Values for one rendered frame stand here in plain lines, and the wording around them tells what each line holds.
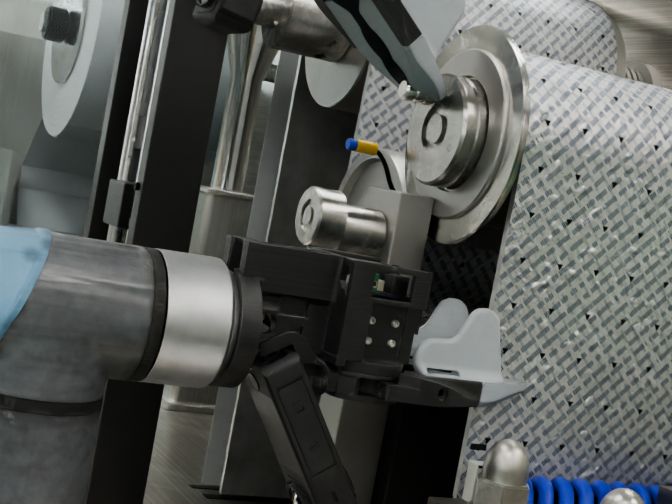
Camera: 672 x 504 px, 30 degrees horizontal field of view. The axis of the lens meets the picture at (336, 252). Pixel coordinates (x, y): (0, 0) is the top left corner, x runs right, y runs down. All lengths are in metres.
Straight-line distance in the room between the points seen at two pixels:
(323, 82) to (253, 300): 0.42
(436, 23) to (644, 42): 0.48
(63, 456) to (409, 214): 0.30
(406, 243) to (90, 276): 0.26
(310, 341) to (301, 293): 0.03
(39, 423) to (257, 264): 0.15
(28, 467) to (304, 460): 0.16
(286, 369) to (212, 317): 0.06
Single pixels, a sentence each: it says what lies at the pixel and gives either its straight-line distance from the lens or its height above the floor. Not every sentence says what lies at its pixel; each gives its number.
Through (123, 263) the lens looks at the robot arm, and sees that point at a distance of 0.68.
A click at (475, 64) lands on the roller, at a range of 0.84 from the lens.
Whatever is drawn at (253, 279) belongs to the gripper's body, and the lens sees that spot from 0.70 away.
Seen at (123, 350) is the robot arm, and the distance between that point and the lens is 0.67.
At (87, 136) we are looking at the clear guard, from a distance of 1.75.
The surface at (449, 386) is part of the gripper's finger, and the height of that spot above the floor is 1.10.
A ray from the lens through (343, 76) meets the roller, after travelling 1.05.
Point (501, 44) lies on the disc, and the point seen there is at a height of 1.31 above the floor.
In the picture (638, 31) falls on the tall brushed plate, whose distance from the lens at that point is 1.27.
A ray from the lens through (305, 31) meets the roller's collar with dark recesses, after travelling 1.04.
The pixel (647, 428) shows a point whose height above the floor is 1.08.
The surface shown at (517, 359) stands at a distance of 0.82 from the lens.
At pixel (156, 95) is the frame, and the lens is 1.05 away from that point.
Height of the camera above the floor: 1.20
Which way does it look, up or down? 3 degrees down
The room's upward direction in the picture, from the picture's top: 11 degrees clockwise
